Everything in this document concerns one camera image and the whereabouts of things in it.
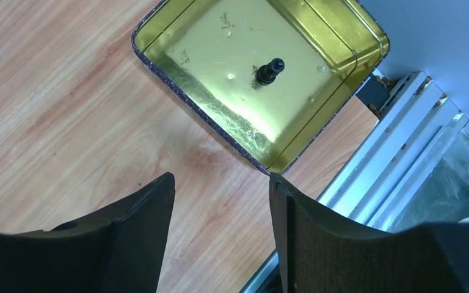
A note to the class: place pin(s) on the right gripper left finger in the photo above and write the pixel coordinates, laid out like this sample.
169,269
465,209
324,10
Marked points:
118,248

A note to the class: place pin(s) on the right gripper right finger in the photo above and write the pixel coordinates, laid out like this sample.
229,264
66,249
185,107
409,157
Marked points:
320,250

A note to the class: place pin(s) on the yellow transparent tray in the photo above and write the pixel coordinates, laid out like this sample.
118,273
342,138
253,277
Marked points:
207,54

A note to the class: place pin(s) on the black piece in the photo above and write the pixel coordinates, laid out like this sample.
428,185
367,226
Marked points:
267,73

